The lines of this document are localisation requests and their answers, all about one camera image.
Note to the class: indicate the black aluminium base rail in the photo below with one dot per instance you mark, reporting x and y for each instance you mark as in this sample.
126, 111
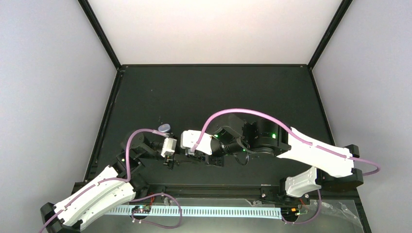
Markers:
250, 192

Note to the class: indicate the left black frame post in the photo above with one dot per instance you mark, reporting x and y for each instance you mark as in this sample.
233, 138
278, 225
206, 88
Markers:
93, 20

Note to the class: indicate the left electronics board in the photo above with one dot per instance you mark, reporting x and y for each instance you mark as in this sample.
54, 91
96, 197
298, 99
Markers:
141, 210

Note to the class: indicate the white slotted cable duct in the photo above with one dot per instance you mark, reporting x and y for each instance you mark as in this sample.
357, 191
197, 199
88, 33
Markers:
203, 211

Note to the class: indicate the electronics board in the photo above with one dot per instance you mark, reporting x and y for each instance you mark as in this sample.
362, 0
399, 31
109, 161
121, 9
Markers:
141, 210
293, 211

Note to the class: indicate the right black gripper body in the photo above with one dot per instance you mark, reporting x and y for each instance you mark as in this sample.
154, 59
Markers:
217, 160

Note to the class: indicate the right electronics board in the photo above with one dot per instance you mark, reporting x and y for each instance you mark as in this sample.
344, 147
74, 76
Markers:
293, 211

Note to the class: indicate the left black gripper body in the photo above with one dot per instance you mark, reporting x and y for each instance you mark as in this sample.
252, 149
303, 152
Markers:
168, 160

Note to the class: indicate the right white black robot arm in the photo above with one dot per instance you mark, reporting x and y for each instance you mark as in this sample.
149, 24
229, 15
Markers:
231, 131

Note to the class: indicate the right black frame post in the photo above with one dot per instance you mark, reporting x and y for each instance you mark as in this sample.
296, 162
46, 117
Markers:
332, 27

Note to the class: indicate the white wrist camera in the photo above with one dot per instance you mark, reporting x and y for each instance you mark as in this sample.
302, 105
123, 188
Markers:
190, 137
168, 148

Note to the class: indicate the clear plastic sheet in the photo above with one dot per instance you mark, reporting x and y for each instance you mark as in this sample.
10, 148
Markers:
336, 216

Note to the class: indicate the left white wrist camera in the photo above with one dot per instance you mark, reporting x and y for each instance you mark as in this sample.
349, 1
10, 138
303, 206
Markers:
168, 148

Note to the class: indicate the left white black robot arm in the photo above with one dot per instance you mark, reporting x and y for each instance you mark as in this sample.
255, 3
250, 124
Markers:
102, 194

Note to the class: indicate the black frame post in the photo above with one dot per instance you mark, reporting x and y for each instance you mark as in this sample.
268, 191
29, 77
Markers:
332, 27
93, 20

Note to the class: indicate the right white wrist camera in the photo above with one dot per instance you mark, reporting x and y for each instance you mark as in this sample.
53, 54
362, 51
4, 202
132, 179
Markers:
190, 137

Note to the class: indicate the lilac earbud charging case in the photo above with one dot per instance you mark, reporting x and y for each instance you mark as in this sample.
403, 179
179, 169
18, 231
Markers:
164, 128

